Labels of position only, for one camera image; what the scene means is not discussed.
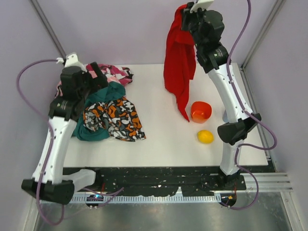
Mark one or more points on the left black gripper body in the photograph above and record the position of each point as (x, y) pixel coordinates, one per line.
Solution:
(96, 75)

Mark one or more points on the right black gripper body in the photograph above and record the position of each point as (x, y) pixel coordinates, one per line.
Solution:
(186, 15)

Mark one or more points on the teal cloth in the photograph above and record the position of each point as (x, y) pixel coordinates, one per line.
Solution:
(91, 126)

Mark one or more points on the black orange patterned cloth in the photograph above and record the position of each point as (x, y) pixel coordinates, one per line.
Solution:
(124, 123)

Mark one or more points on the red cloth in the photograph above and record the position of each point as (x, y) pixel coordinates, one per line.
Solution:
(180, 63)

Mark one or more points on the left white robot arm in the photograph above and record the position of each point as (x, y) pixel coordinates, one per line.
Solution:
(48, 182)

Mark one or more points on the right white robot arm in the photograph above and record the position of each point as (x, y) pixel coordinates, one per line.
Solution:
(213, 59)

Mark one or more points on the pink patterned cloth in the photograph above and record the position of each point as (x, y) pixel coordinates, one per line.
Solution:
(122, 75)

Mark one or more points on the orange plastic cup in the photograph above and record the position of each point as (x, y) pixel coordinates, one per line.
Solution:
(200, 112)

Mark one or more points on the blue plastic cup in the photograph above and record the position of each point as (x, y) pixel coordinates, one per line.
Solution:
(225, 117)

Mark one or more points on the yellow lemon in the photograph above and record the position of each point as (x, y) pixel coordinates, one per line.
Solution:
(205, 136)

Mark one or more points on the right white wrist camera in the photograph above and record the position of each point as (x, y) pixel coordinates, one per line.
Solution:
(199, 4)

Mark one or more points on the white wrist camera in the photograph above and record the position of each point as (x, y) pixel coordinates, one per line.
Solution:
(71, 60)
(199, 4)

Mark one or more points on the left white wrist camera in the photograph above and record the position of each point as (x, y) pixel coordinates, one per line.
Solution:
(71, 60)

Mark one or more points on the right aluminium frame post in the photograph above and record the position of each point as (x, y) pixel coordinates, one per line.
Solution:
(278, 5)

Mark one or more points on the aluminium frame post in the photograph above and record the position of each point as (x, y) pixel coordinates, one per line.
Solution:
(278, 5)
(46, 24)

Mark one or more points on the left aluminium frame post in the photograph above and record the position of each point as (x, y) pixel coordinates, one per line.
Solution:
(46, 24)

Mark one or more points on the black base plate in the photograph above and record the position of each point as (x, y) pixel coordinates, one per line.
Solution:
(165, 181)

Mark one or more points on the white slotted cable duct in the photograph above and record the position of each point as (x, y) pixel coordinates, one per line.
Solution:
(177, 198)

